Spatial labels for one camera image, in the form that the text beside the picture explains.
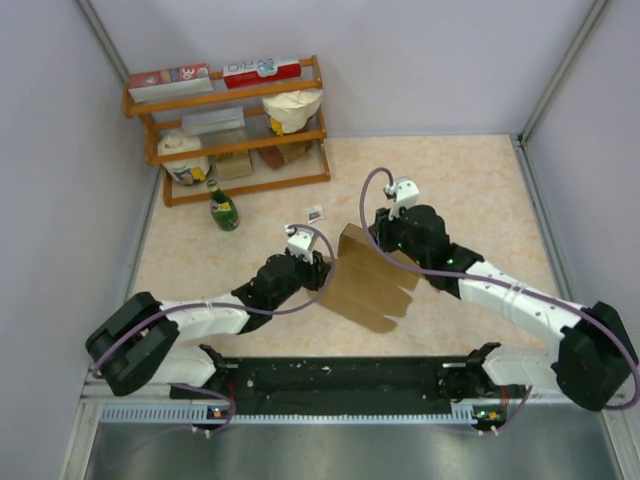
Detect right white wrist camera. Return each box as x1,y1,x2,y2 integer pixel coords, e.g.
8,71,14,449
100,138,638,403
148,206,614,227
383,176,419,221

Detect white paper bag lower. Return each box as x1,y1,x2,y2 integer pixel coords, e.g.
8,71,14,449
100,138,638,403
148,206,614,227
156,128,211,186

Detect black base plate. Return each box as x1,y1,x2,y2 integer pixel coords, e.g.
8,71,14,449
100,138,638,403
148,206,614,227
169,354,529,416

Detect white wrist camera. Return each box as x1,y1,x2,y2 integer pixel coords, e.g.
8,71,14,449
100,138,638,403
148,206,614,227
285,224,318,264
383,176,419,221

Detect red grey foil box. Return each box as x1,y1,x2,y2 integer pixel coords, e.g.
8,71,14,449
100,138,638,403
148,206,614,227
127,63,213,102

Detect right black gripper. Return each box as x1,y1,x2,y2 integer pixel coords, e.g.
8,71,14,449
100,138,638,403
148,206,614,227
370,200,429,267

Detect brown cardboard box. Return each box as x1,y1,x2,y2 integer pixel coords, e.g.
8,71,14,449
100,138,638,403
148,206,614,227
317,223,420,334

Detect tan cardboard packet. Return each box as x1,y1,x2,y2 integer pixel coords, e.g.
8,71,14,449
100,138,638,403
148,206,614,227
213,128,253,180

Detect red white wrap box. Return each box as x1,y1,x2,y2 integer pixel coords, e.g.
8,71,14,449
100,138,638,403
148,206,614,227
222,55,302,89

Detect small dark sachet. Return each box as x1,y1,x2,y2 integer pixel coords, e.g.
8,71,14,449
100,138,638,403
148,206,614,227
305,205,324,224

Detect aluminium front rail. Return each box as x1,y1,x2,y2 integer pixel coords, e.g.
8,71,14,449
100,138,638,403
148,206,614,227
79,362,626,426

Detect green glass bottle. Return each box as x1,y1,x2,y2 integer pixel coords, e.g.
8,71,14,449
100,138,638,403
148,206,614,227
207,179,240,231

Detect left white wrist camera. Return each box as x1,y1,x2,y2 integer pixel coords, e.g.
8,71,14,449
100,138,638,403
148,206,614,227
285,224,318,264

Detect white paper bag upper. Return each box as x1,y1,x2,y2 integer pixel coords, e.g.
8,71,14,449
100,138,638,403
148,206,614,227
262,88,323,136

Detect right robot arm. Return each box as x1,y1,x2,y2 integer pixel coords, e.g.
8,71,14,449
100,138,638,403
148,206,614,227
366,205,639,412

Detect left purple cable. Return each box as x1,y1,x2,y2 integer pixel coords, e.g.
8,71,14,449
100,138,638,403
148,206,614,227
91,222,337,436

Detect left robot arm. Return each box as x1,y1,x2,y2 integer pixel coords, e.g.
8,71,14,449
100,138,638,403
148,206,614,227
85,251,332,397

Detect white paper bag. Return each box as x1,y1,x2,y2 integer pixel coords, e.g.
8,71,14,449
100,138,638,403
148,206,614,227
262,88,323,136
156,128,211,186

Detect brown bread pieces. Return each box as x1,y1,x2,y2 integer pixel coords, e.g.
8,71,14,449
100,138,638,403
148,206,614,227
257,141,313,170

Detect wooden shelf rack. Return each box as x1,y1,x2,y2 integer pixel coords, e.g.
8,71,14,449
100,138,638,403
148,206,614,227
121,55,331,196

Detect clear plastic box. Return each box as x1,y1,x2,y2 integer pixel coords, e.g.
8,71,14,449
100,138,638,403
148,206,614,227
181,106,245,135

